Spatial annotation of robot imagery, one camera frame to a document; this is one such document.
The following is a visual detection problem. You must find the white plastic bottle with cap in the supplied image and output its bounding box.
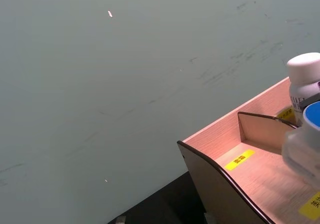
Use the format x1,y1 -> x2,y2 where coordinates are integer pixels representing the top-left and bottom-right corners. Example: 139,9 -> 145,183
285,52 -> 320,126

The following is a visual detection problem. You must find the clear plastic case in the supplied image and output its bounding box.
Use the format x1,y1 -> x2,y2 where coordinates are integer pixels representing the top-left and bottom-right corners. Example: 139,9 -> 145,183
281,125 -> 320,193

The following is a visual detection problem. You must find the blue-topped white round container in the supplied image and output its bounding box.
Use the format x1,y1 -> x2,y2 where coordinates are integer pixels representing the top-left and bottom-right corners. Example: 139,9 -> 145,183
300,101 -> 320,145

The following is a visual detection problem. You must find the yellow label with black print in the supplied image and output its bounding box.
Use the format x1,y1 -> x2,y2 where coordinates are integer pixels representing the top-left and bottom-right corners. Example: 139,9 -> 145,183
298,191 -> 320,220
223,149 -> 256,172
276,106 -> 296,124

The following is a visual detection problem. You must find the light wooden desk organizer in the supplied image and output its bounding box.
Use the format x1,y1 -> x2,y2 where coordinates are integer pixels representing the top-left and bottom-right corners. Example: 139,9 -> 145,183
176,76 -> 320,224

